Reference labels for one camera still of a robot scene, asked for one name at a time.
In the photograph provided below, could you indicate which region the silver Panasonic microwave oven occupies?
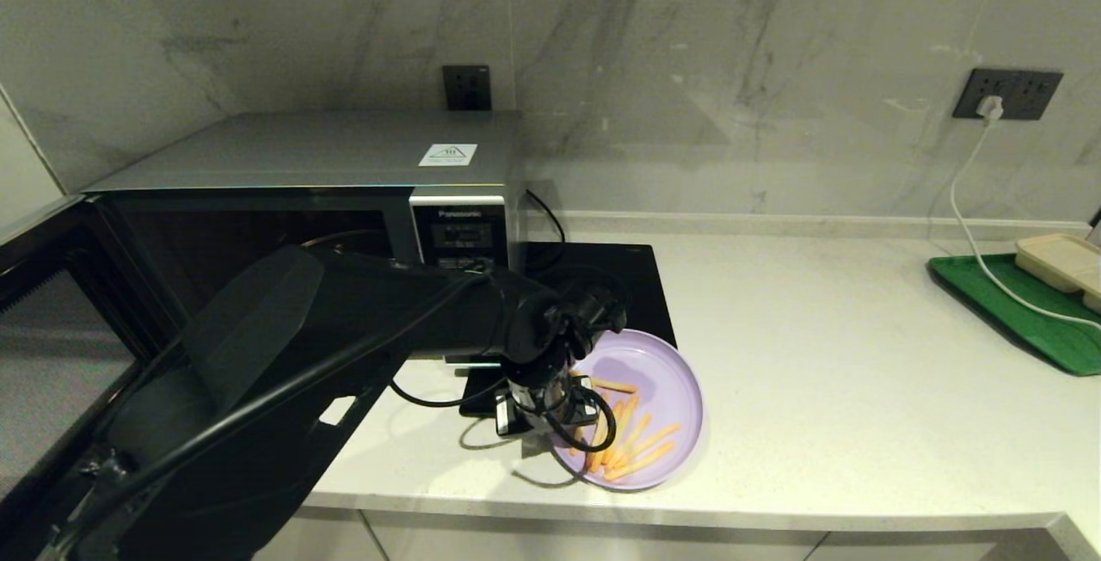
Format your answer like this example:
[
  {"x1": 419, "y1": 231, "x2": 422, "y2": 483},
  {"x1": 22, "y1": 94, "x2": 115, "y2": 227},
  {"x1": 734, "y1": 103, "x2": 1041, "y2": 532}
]
[{"x1": 83, "y1": 110, "x2": 527, "y2": 366}]

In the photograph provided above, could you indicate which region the black induction cooktop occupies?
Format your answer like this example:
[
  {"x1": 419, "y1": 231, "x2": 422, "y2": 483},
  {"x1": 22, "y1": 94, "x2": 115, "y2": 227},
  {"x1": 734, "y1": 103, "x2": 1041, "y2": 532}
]
[{"x1": 458, "y1": 242, "x2": 679, "y2": 420}]

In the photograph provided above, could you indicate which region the green plastic tray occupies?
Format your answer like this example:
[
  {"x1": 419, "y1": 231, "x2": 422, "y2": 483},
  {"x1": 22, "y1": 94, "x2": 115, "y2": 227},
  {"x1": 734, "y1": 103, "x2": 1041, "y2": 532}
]
[{"x1": 926, "y1": 253, "x2": 1101, "y2": 377}]

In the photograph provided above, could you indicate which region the white power cable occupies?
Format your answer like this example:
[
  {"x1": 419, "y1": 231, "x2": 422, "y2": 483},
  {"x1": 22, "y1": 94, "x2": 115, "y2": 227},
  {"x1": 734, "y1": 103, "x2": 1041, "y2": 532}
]
[{"x1": 949, "y1": 118, "x2": 1101, "y2": 330}]

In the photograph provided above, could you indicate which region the white warning sticker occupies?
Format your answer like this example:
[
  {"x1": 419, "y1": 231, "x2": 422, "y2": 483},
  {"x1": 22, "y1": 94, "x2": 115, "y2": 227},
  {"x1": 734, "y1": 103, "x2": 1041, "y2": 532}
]
[{"x1": 419, "y1": 143, "x2": 477, "y2": 167}]

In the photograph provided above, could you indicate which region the beige lunch box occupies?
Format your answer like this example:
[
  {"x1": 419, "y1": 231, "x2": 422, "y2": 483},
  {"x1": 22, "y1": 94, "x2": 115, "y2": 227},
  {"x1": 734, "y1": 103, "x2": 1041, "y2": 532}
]
[{"x1": 1015, "y1": 233, "x2": 1101, "y2": 314}]

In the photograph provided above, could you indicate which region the small black wall socket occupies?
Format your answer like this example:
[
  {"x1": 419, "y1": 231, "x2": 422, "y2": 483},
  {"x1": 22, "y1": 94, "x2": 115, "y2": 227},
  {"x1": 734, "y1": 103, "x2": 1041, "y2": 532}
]
[{"x1": 442, "y1": 65, "x2": 493, "y2": 111}]

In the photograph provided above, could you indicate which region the black glass microwave door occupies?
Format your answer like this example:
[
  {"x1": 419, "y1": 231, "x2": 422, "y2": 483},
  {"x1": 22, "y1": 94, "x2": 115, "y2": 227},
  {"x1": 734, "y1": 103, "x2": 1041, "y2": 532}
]
[{"x1": 0, "y1": 195, "x2": 194, "y2": 561}]

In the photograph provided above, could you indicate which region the wide black wall socket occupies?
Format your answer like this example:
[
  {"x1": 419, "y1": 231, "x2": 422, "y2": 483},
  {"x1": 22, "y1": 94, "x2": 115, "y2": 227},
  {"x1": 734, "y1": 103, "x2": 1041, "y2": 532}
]
[{"x1": 952, "y1": 69, "x2": 1064, "y2": 121}]

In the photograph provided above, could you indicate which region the purple plastic plate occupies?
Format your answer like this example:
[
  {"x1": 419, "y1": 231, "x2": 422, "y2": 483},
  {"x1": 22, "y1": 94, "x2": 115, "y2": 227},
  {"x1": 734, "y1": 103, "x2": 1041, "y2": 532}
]
[{"x1": 550, "y1": 329, "x2": 704, "y2": 491}]

